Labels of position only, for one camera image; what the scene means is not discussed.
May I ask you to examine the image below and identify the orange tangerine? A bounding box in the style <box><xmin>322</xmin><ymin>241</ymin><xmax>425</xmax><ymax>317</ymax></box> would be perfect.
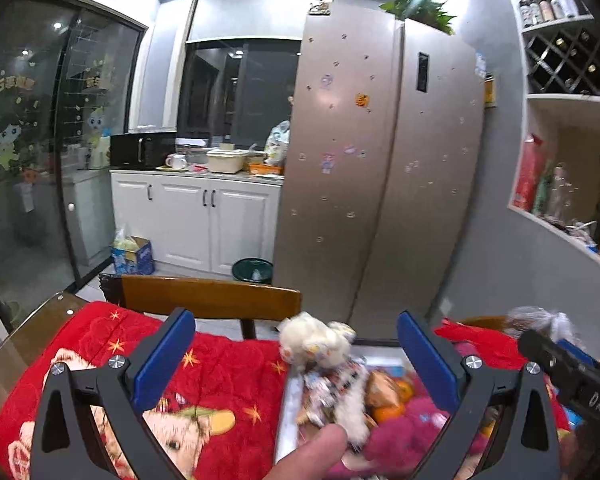
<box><xmin>372</xmin><ymin>379</ymin><xmax>414</xmax><ymax>424</ymax></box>

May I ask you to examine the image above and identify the black white lace scrunchie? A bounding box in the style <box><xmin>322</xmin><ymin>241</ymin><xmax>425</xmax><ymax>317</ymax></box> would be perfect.
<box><xmin>296</xmin><ymin>359</ymin><xmax>370</xmax><ymax>452</ymax></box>

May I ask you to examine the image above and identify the brown capybara toy keychain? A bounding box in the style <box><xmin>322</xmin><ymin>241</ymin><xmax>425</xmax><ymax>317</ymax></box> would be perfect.
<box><xmin>365</xmin><ymin>370</ymin><xmax>401</xmax><ymax>408</ymax></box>

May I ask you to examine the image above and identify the left human hand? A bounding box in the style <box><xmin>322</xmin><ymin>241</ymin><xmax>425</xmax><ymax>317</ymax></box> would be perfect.
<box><xmin>264</xmin><ymin>424</ymin><xmax>348</xmax><ymax>480</ymax></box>

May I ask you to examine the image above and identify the clear plastic bag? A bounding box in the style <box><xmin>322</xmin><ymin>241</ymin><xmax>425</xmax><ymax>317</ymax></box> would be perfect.
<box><xmin>504</xmin><ymin>306</ymin><xmax>581</xmax><ymax>346</ymax></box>

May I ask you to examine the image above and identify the red bear print tablecloth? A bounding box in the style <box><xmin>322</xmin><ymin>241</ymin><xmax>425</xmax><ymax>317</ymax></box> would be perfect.
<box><xmin>0</xmin><ymin>301</ymin><xmax>562</xmax><ymax>479</ymax></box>

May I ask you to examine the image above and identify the magenta plush bear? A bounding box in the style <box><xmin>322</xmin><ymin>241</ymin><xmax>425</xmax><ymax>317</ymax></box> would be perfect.
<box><xmin>324</xmin><ymin>393</ymin><xmax>489</xmax><ymax>480</ymax></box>

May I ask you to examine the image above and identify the blue cardboard box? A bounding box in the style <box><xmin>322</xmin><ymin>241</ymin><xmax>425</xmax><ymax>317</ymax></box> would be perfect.
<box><xmin>111</xmin><ymin>236</ymin><xmax>155</xmax><ymax>275</ymax></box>

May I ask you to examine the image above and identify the dark cardboard box tray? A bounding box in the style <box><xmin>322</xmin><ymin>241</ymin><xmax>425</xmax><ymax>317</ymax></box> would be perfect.
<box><xmin>272</xmin><ymin>343</ymin><xmax>506</xmax><ymax>480</ymax></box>

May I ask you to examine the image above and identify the green trash bin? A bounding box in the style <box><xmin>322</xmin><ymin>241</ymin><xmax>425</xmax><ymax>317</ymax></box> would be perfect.
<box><xmin>232</xmin><ymin>258</ymin><xmax>273</xmax><ymax>285</ymax></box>

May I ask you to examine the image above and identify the white kitchen cabinet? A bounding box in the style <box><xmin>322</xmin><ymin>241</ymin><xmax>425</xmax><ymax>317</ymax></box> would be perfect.
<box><xmin>110</xmin><ymin>170</ymin><xmax>282</xmax><ymax>275</ymax></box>

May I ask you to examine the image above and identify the white plush bunny toy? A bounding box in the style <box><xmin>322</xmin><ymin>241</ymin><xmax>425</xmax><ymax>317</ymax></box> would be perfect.
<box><xmin>277</xmin><ymin>312</ymin><xmax>356</xmax><ymax>370</ymax></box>

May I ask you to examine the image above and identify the red gift box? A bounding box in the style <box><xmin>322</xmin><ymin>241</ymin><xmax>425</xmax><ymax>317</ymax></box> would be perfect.
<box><xmin>513</xmin><ymin>133</ymin><xmax>546</xmax><ymax>211</ymax></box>

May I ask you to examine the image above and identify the white mug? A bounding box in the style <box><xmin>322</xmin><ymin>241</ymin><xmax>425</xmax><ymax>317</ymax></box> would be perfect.
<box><xmin>166</xmin><ymin>153</ymin><xmax>188</xmax><ymax>171</ymax></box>

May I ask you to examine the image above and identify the black microwave oven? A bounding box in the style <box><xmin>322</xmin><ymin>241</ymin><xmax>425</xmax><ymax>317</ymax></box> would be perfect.
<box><xmin>110</xmin><ymin>132</ymin><xmax>176</xmax><ymax>170</ymax></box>

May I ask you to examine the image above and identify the cream plastic basin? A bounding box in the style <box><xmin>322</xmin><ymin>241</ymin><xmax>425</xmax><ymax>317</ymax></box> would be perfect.
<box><xmin>207</xmin><ymin>150</ymin><xmax>248</xmax><ymax>174</ymax></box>

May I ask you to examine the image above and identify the silver double door refrigerator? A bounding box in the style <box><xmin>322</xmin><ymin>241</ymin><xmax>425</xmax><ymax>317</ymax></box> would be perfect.
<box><xmin>274</xmin><ymin>3</ymin><xmax>483</xmax><ymax>340</ymax></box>

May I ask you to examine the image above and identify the potted green plant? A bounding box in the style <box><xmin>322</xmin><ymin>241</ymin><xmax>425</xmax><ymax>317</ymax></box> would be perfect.
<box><xmin>379</xmin><ymin>0</ymin><xmax>455</xmax><ymax>36</ymax></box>

